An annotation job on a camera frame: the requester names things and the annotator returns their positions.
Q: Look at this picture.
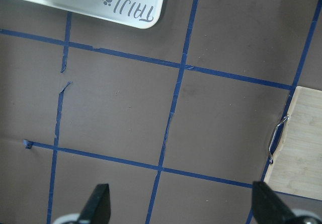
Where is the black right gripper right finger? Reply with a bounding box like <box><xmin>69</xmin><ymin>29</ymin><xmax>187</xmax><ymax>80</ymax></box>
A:
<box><xmin>252</xmin><ymin>181</ymin><xmax>305</xmax><ymax>224</ymax></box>

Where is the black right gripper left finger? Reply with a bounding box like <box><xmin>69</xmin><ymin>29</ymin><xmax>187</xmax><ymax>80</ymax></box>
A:
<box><xmin>78</xmin><ymin>184</ymin><xmax>111</xmax><ymax>224</ymax></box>

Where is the wooden cutting board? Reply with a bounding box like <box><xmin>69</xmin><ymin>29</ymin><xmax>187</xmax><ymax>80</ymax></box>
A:
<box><xmin>264</xmin><ymin>86</ymin><xmax>321</xmax><ymax>200</ymax></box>

